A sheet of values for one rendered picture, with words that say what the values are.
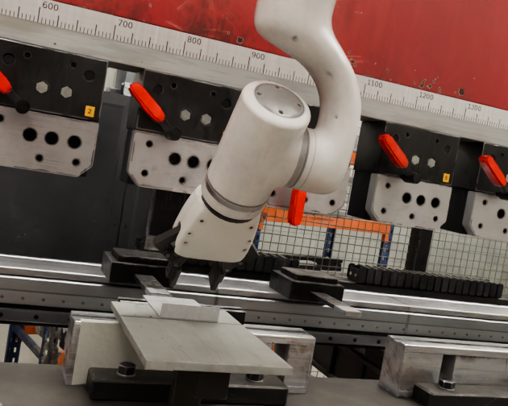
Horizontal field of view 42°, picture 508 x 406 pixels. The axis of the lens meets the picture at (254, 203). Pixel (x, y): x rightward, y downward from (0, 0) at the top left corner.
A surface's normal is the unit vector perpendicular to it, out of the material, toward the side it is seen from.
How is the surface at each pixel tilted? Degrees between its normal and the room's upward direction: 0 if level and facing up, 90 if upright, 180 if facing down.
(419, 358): 90
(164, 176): 90
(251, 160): 126
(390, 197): 90
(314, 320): 90
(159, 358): 0
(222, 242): 132
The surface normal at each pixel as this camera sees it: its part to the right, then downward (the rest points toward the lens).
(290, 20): -0.09, 0.34
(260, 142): -0.22, 0.61
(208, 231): 0.10, 0.71
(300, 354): 0.35, 0.11
